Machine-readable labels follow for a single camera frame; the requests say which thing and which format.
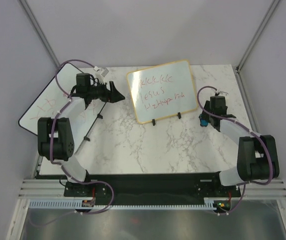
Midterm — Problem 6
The white slotted cable duct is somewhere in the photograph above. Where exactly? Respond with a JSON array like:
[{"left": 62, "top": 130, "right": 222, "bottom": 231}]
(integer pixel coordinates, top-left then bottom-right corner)
[{"left": 28, "top": 199, "right": 217, "bottom": 210}]

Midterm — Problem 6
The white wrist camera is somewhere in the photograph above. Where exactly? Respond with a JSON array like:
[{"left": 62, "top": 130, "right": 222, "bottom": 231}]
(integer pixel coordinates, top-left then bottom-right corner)
[
  {"left": 215, "top": 90, "right": 228, "bottom": 96},
  {"left": 93, "top": 66, "right": 109, "bottom": 83}
]

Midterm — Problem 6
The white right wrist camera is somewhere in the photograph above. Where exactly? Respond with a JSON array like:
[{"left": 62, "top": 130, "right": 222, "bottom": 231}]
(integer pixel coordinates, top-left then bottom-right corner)
[{"left": 215, "top": 90, "right": 228, "bottom": 96}]

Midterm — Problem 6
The blue whiteboard eraser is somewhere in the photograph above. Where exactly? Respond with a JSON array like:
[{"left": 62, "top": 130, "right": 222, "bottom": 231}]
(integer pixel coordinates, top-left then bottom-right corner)
[{"left": 199, "top": 116, "right": 208, "bottom": 127}]

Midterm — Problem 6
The black framed whiteboard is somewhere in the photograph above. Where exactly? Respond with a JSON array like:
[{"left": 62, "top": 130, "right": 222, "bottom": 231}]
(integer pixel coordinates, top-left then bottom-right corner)
[{"left": 18, "top": 63, "right": 104, "bottom": 139}]

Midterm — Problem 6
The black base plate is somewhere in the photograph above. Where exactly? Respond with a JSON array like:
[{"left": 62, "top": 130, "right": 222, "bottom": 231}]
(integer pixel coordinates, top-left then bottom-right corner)
[{"left": 64, "top": 172, "right": 241, "bottom": 207}]

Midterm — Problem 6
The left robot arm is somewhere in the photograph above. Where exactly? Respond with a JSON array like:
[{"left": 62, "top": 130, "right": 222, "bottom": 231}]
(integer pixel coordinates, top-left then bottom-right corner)
[{"left": 37, "top": 73, "right": 125, "bottom": 197}]

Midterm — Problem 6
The aluminium rail frame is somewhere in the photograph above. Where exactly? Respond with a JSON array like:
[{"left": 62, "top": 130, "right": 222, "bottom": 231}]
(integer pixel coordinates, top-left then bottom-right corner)
[{"left": 18, "top": 178, "right": 286, "bottom": 200}]

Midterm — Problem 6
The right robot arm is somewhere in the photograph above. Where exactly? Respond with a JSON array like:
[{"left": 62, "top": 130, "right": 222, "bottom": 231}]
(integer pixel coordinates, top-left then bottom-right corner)
[{"left": 199, "top": 95, "right": 280, "bottom": 197}]

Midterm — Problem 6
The yellow framed whiteboard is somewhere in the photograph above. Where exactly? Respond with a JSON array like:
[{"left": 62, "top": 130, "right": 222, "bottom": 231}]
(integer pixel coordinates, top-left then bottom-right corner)
[{"left": 126, "top": 59, "right": 198, "bottom": 124}]

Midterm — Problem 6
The right aluminium corner post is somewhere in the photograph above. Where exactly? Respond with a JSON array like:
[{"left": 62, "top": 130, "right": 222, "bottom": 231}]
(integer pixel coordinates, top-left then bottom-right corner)
[{"left": 234, "top": 0, "right": 282, "bottom": 74}]

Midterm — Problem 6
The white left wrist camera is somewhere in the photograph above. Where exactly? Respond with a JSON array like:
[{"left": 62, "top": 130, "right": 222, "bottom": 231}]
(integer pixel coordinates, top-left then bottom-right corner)
[{"left": 93, "top": 66, "right": 109, "bottom": 83}]

